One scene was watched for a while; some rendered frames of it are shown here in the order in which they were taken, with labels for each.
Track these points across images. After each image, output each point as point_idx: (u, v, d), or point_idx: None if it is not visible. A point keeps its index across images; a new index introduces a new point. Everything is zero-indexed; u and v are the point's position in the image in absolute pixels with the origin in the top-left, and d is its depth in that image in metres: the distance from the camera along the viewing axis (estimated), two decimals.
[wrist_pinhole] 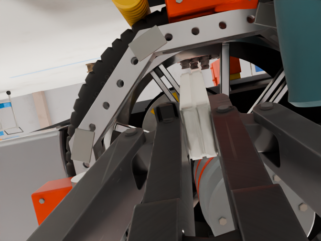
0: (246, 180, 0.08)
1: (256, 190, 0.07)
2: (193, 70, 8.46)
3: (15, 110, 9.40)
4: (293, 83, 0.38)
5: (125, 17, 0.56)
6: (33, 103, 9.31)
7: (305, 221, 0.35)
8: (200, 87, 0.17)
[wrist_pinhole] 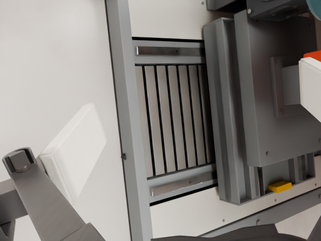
0: None
1: None
2: None
3: None
4: None
5: None
6: None
7: None
8: None
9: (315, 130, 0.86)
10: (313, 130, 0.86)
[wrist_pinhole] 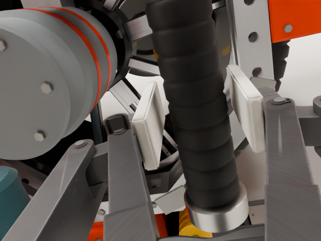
0: (286, 177, 0.08)
1: (291, 188, 0.07)
2: None
3: None
4: (14, 202, 0.36)
5: None
6: None
7: None
8: (244, 80, 0.16)
9: (214, 233, 0.88)
10: (213, 236, 0.86)
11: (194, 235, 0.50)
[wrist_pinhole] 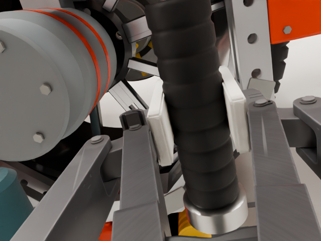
0: (273, 178, 0.08)
1: (280, 187, 0.07)
2: None
3: None
4: (13, 204, 0.36)
5: None
6: None
7: None
8: (230, 82, 0.16)
9: (213, 234, 0.87)
10: None
11: None
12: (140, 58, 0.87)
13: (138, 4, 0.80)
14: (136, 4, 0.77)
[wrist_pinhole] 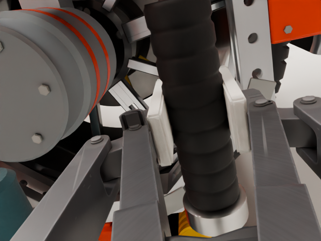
0: (273, 178, 0.08)
1: (280, 188, 0.07)
2: None
3: None
4: (12, 204, 0.36)
5: None
6: None
7: None
8: (230, 82, 0.16)
9: None
10: None
11: None
12: (127, 78, 0.66)
13: (123, 6, 0.59)
14: (120, 6, 0.56)
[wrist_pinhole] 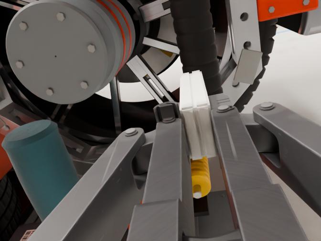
0: (246, 180, 0.08)
1: (256, 190, 0.07)
2: None
3: None
4: (56, 146, 0.47)
5: None
6: None
7: (13, 49, 0.35)
8: (200, 87, 0.17)
9: (214, 200, 0.98)
10: (213, 202, 0.97)
11: (196, 184, 0.60)
12: None
13: None
14: None
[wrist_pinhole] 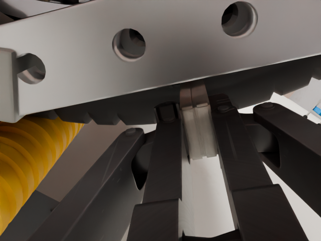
0: (246, 180, 0.08)
1: (256, 190, 0.07)
2: None
3: (315, 98, 8.72)
4: None
5: (56, 139, 0.25)
6: (296, 90, 8.61)
7: None
8: (200, 87, 0.17)
9: (34, 209, 0.55)
10: (29, 213, 0.54)
11: None
12: None
13: None
14: None
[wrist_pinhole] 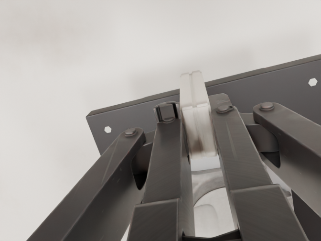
0: (246, 180, 0.08)
1: (256, 190, 0.07)
2: None
3: None
4: None
5: None
6: None
7: None
8: (200, 87, 0.17)
9: None
10: None
11: None
12: None
13: None
14: None
